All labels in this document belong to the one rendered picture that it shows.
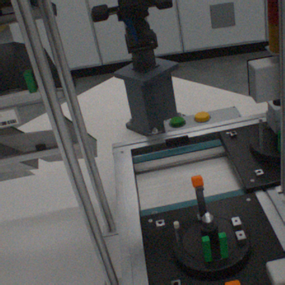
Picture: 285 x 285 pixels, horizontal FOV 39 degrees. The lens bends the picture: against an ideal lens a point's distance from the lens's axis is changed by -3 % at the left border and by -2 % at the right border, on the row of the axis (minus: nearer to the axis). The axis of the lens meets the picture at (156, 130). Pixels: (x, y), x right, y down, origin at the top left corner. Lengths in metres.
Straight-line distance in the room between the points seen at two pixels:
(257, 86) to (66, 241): 0.57
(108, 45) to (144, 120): 2.78
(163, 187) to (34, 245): 0.34
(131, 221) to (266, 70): 0.40
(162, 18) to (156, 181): 3.00
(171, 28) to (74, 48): 0.95
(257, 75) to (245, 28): 3.30
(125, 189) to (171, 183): 0.12
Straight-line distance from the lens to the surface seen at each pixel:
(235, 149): 1.00
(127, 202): 0.92
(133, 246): 0.81
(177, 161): 1.06
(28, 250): 1.04
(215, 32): 3.99
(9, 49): 0.67
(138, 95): 1.25
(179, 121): 1.13
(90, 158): 0.86
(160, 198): 0.97
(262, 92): 0.75
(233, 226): 0.75
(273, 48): 0.73
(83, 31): 4.02
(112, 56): 4.06
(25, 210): 1.16
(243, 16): 3.99
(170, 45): 4.00
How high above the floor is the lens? 1.54
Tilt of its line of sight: 31 degrees down
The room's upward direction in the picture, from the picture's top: 11 degrees counter-clockwise
